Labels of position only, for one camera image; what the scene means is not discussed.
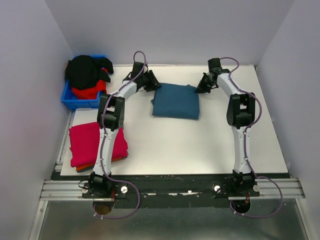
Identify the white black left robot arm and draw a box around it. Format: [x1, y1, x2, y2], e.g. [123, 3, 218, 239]
[88, 61, 161, 198]

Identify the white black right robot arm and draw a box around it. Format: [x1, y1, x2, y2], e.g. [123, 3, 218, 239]
[195, 58, 256, 196]

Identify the blue plastic bin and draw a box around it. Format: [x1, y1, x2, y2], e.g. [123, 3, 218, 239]
[61, 55, 107, 110]

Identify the black crumpled garment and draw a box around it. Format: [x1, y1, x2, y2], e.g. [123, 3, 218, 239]
[65, 55, 114, 90]

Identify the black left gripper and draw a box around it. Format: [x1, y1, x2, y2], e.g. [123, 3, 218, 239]
[140, 70, 162, 92]

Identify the folded orange t shirt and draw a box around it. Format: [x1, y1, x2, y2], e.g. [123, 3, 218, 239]
[75, 156, 127, 173]

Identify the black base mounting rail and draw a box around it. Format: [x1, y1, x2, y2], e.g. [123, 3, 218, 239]
[81, 173, 261, 210]

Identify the red crumpled garment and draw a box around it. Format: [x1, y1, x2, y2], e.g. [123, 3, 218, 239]
[69, 67, 110, 100]

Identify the folded magenta t shirt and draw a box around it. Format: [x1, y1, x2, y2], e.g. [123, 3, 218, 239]
[69, 122, 128, 168]

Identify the aluminium frame rail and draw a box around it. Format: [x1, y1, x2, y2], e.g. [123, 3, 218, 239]
[39, 180, 88, 201]

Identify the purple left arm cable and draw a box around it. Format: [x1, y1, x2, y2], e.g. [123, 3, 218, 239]
[96, 51, 148, 221]

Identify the teal blue t shirt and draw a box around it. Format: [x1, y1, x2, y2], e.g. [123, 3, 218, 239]
[151, 83, 200, 120]

